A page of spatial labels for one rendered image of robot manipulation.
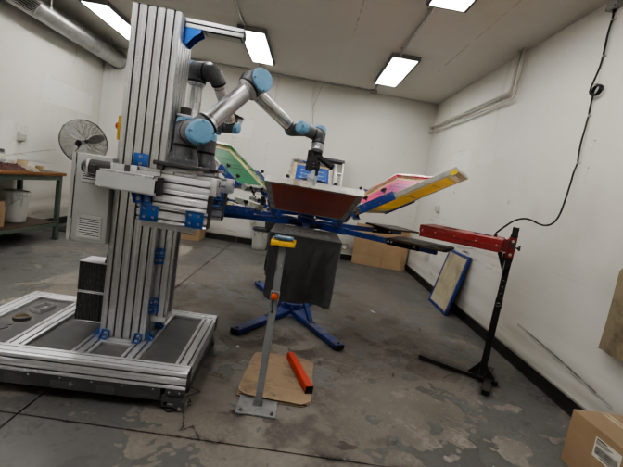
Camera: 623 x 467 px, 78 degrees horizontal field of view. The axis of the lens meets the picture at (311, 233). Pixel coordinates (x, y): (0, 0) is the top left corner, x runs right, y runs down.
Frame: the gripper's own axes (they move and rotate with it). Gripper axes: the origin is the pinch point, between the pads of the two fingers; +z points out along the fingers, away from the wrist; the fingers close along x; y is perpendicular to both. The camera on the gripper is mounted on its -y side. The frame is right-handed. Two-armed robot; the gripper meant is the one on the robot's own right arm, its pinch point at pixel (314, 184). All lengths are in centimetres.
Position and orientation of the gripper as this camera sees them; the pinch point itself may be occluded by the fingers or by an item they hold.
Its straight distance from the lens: 224.6
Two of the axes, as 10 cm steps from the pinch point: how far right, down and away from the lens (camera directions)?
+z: -1.5, 9.8, -1.5
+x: 0.6, -1.4, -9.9
